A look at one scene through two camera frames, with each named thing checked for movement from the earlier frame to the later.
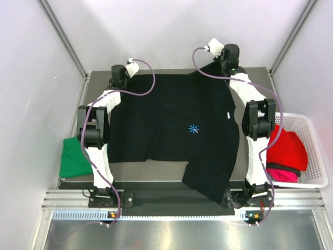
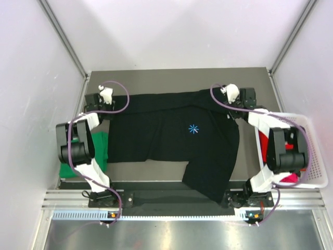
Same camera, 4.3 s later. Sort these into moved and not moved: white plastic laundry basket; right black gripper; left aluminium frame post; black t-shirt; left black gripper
Moved: right black gripper; black t-shirt; left black gripper
Not moved: left aluminium frame post; white plastic laundry basket
